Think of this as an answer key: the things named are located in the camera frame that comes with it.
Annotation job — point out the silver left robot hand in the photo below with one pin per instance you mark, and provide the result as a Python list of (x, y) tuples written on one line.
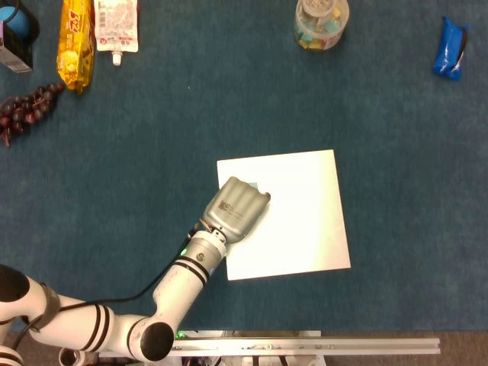
[(234, 209)]

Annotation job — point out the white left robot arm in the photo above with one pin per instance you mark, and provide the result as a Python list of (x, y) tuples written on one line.
[(179, 282)]

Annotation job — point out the white paper sheet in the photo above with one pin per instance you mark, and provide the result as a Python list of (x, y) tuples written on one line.
[(301, 221)]

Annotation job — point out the clear jar of clips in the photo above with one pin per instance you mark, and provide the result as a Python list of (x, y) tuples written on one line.
[(320, 26)]

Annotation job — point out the white spout pouch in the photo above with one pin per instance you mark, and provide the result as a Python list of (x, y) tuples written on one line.
[(116, 26)]

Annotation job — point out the brown tape roll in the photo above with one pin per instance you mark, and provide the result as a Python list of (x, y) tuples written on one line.
[(70, 358)]

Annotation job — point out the yellow snack bag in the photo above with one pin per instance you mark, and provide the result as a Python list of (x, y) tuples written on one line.
[(74, 45)]

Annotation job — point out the dark red grape bunch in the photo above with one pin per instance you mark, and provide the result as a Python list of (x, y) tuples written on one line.
[(26, 110)]

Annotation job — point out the blue snack packet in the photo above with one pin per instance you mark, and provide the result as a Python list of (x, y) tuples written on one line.
[(448, 47)]

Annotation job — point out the black purple carton box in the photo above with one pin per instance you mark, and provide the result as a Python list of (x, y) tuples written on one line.
[(11, 53)]

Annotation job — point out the black mesh pen holder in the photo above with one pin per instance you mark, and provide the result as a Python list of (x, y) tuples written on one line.
[(32, 26)]

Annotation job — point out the aluminium profile rail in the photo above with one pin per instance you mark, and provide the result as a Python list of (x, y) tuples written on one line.
[(305, 347)]

